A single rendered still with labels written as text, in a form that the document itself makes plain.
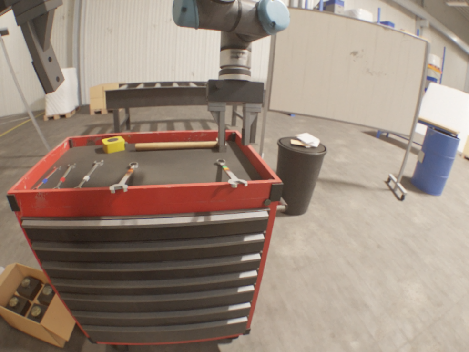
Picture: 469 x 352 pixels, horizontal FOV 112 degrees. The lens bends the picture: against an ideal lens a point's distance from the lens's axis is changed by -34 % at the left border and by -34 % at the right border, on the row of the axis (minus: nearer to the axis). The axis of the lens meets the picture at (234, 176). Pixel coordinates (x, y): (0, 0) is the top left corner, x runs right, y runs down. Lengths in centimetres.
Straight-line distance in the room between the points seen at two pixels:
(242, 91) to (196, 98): 301
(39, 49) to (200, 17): 27
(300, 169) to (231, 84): 147
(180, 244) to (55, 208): 33
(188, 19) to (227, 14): 7
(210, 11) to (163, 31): 814
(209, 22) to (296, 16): 238
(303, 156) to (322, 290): 100
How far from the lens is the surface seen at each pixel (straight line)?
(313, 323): 147
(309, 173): 199
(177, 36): 852
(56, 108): 718
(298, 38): 275
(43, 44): 26
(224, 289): 80
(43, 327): 131
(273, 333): 138
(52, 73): 27
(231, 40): 57
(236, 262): 68
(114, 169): 77
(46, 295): 148
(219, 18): 44
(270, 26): 48
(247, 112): 57
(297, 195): 207
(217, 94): 55
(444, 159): 376
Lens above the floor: 121
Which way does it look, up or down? 26 degrees down
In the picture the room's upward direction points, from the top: 4 degrees clockwise
